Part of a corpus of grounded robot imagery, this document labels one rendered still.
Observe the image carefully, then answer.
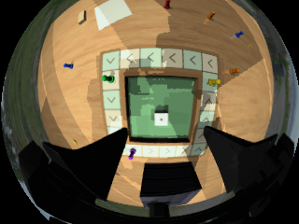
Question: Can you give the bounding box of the white die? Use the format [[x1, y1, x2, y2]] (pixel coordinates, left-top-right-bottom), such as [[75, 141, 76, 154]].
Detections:
[[154, 111, 168, 126]]

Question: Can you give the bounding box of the green pawn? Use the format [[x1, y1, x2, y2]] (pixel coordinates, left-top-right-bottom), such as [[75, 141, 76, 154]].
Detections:
[[102, 75, 115, 82]]

